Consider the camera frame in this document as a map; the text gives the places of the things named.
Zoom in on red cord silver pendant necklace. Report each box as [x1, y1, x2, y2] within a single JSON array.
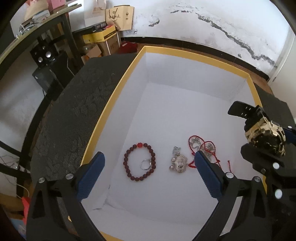
[[168, 134, 232, 174]]

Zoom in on gold black wrist watch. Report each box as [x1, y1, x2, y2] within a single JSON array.
[[228, 101, 286, 157]]

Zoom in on dark red bead bracelet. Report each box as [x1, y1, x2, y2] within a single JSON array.
[[123, 142, 157, 182]]

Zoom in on silver ring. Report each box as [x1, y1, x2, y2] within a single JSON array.
[[140, 159, 153, 170]]

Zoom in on yellow white cardboard box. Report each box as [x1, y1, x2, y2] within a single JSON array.
[[82, 46, 261, 240]]

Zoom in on white door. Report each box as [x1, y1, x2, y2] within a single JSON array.
[[268, 30, 295, 116]]

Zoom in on brown cardboard box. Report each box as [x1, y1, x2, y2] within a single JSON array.
[[97, 33, 121, 56]]

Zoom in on black speaker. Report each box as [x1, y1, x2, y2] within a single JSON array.
[[30, 42, 58, 68]]

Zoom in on red fabric item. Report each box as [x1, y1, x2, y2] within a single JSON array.
[[118, 41, 137, 54]]

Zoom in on yellow black flat box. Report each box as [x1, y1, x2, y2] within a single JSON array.
[[82, 25, 116, 44]]

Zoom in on brown paper shopping bag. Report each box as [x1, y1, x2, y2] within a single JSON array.
[[105, 5, 134, 31]]

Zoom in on white paper shopping bag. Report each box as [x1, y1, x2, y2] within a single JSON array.
[[84, 0, 107, 27]]

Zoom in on black shelf table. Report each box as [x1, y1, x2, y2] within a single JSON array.
[[0, 3, 84, 172]]

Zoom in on pink box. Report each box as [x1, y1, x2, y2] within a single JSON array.
[[47, 0, 66, 11]]

